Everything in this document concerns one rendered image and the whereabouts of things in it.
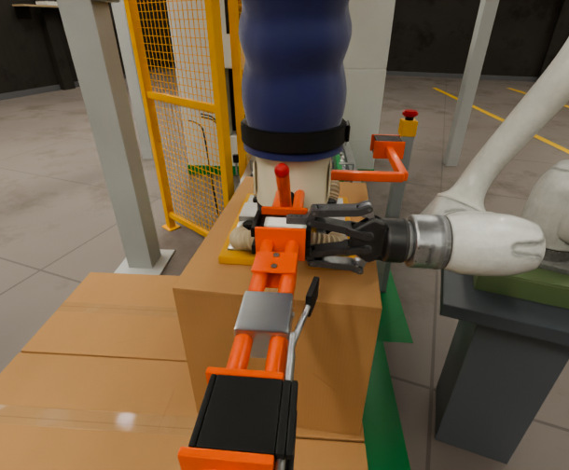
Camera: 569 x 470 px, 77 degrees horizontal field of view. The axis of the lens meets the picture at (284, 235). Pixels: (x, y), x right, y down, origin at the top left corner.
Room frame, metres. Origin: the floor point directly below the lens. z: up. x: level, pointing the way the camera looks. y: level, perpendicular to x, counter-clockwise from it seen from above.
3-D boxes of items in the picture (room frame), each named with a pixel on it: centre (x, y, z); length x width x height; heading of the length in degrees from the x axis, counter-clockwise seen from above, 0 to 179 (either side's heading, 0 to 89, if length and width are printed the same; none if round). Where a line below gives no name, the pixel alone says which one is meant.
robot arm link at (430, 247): (0.51, -0.23, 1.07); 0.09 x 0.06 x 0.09; 176
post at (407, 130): (1.70, -0.58, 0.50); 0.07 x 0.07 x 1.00; 86
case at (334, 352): (0.81, -0.02, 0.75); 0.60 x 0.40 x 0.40; 172
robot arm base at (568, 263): (0.88, -0.75, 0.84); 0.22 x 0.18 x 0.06; 151
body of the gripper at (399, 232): (0.52, -0.16, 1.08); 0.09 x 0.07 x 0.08; 86
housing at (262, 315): (0.32, 0.02, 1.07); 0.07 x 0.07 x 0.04; 85
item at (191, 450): (0.19, 0.04, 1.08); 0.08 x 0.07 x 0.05; 175
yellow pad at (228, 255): (0.79, 0.08, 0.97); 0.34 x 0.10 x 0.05; 175
